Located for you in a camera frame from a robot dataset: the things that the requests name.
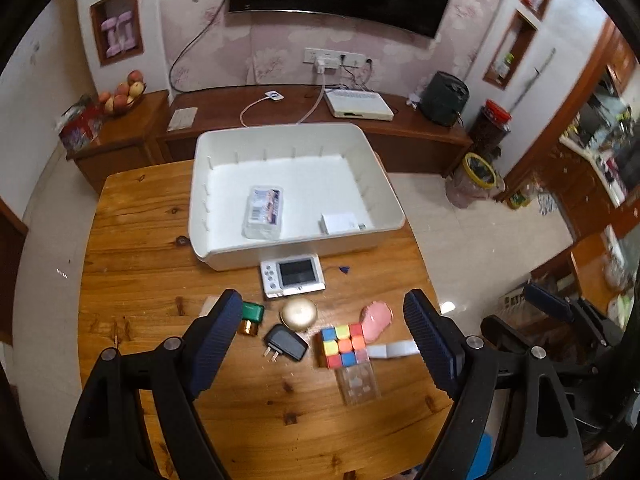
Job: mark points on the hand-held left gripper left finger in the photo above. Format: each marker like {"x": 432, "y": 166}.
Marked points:
{"x": 215, "y": 345}

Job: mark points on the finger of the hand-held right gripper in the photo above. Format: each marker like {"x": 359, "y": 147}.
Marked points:
{"x": 547, "y": 302}
{"x": 505, "y": 332}

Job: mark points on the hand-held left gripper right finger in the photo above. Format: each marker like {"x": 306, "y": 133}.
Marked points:
{"x": 432, "y": 345}

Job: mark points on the pink correction tape dispenser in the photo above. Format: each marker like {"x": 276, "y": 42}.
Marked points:
{"x": 376, "y": 320}

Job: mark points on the colourful puzzle cube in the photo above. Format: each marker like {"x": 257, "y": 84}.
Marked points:
{"x": 342, "y": 347}

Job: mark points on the white plastic storage bin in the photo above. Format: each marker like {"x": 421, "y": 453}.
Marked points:
{"x": 300, "y": 175}

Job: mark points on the white flat strip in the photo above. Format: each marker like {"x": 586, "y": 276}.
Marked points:
{"x": 395, "y": 350}

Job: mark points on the black charger plug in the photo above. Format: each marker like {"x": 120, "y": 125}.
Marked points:
{"x": 287, "y": 342}

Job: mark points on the clear plastic box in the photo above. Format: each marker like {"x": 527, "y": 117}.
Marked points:
{"x": 357, "y": 385}

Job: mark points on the green yellow packet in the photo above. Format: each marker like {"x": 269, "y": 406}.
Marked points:
{"x": 520, "y": 200}

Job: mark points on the wooden kitchen cabinet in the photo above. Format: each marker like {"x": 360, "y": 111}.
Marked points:
{"x": 575, "y": 185}

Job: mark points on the bin with yellow rim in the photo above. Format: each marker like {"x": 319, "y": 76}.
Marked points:
{"x": 467, "y": 190}

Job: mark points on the clear battery pack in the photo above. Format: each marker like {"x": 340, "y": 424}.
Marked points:
{"x": 262, "y": 210}

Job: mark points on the small white box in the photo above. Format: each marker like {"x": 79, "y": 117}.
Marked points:
{"x": 340, "y": 222}

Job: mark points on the red lid jar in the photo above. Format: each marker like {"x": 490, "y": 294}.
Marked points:
{"x": 487, "y": 132}

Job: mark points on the wooden side cabinet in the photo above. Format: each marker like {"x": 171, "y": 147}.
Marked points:
{"x": 120, "y": 155}

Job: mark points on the beige notepad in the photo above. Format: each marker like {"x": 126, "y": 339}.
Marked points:
{"x": 181, "y": 119}

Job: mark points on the grey stick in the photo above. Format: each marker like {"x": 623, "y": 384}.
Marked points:
{"x": 537, "y": 72}

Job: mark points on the black speaker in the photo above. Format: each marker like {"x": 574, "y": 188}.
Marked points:
{"x": 442, "y": 97}

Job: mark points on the wooden television cabinet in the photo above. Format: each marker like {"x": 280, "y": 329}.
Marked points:
{"x": 210, "y": 100}

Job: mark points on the white router box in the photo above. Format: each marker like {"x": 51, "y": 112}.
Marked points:
{"x": 357, "y": 105}

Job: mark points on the colourful gift box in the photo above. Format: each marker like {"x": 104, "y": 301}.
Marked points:
{"x": 80, "y": 127}

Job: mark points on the white charging puck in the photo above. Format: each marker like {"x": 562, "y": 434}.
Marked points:
{"x": 273, "y": 95}

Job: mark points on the bowl of fruit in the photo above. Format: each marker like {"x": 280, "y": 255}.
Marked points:
{"x": 122, "y": 97}

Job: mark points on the white plugged charger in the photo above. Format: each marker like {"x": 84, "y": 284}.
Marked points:
{"x": 320, "y": 64}

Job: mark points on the pink dumbbell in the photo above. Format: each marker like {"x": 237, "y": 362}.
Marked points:
{"x": 110, "y": 37}
{"x": 126, "y": 30}

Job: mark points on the white digital camera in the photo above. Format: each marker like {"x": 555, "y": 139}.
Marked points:
{"x": 295, "y": 272}

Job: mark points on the wooden framed wall niche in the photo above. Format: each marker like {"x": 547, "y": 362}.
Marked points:
{"x": 487, "y": 72}
{"x": 95, "y": 30}

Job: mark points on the white wall socket strip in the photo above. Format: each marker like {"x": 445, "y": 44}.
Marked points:
{"x": 350, "y": 57}

